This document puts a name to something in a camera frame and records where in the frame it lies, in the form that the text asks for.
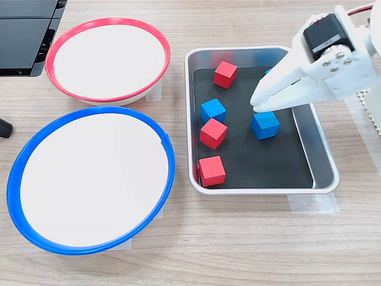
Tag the blue wooden cube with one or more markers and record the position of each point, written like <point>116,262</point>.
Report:
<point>265,125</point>
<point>268,71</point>
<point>212,108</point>

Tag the red wooden cube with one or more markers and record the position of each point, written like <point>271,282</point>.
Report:
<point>212,134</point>
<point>211,171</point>
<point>224,74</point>

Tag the silver metal tray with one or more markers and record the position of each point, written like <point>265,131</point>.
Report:
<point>320,155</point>

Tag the black tray liner mat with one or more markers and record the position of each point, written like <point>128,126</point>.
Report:
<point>253,164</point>

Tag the white perforated anti-slip mat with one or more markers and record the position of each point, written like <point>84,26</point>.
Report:
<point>375,126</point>

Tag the translucent tape strip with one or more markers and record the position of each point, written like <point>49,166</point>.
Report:
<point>312,204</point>
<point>159,213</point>
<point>364,140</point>
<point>154,92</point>
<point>123,245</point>

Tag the red-rimmed white dish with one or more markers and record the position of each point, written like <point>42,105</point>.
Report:
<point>107,59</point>

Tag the blue-rimmed white dish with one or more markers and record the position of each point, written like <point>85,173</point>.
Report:
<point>89,178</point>

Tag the black electronic device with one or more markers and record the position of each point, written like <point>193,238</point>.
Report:
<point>21,44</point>

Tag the black rounded stand foot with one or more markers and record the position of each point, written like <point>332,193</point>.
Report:
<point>5,128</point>

